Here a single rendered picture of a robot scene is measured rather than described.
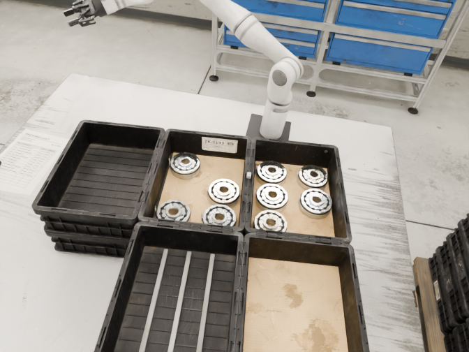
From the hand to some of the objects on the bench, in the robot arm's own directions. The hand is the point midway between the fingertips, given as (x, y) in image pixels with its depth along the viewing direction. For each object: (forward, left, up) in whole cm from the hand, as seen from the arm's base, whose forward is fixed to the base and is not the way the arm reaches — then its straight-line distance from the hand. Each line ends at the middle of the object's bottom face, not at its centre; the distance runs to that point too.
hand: (69, 17), depth 147 cm
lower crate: (+50, +49, -35) cm, 78 cm away
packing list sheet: (+44, +3, -38) cm, 58 cm away
